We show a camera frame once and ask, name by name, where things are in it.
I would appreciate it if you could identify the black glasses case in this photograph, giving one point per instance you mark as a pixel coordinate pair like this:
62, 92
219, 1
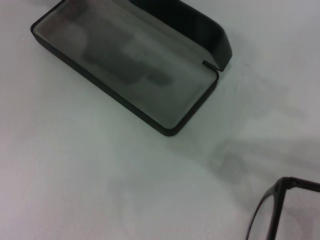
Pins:
125, 62

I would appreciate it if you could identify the black glasses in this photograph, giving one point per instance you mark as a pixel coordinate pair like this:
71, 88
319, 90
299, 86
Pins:
285, 182

